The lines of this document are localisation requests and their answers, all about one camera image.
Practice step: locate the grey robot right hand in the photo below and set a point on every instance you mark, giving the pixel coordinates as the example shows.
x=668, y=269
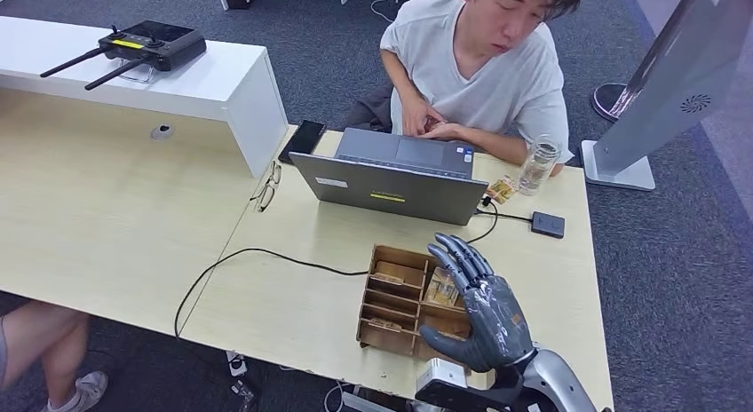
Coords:
x=494, y=321

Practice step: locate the person's right hand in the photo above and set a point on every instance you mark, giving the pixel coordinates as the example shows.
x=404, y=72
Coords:
x=417, y=115

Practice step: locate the person's left hand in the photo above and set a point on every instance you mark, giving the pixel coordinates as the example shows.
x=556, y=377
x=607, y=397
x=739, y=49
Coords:
x=447, y=131

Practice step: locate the person's left forearm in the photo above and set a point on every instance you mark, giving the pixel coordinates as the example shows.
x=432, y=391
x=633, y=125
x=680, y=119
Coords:
x=503, y=147

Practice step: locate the person's right forearm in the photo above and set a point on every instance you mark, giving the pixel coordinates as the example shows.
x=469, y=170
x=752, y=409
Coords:
x=397, y=77

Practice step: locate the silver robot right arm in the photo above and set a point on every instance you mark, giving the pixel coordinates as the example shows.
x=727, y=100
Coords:
x=559, y=380

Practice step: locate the person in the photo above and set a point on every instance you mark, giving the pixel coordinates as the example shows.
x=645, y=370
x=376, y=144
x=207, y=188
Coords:
x=488, y=74

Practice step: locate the wooden card organizer box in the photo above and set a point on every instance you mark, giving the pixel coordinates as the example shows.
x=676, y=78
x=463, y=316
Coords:
x=388, y=303

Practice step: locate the person's leg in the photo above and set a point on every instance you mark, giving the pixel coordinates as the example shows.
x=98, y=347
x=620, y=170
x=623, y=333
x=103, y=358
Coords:
x=35, y=333

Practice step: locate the grey laptop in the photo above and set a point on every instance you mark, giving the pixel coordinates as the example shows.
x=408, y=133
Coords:
x=400, y=186

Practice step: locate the clear glass bottle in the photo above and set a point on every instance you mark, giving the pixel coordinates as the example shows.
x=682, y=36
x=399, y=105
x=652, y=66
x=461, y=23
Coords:
x=537, y=165

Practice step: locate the black smartphone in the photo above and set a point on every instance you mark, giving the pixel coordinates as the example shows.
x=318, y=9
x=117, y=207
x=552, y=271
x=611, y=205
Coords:
x=302, y=141

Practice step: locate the round chrome stand base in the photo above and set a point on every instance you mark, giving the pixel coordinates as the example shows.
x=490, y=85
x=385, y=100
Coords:
x=603, y=100

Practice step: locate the black-rimmed eyeglasses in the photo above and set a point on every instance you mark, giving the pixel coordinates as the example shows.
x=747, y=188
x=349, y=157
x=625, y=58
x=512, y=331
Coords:
x=266, y=191

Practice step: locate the white desk shelf riser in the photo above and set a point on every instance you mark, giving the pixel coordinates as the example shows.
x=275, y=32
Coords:
x=206, y=86

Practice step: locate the grey kiosk display stand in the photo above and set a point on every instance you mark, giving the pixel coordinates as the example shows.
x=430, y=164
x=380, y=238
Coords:
x=676, y=86

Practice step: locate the white power strip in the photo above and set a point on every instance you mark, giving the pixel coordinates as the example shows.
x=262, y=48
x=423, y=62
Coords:
x=236, y=365

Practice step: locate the black power adapter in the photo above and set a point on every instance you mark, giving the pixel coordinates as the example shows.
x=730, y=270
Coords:
x=242, y=392

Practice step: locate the black remote controller with antennas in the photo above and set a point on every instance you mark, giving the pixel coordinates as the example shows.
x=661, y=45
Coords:
x=154, y=44

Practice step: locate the clear acrylic stand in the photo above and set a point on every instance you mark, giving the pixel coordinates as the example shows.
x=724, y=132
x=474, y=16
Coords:
x=140, y=78

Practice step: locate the white sneaker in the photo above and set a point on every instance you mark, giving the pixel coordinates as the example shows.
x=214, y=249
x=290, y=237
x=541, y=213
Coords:
x=82, y=392

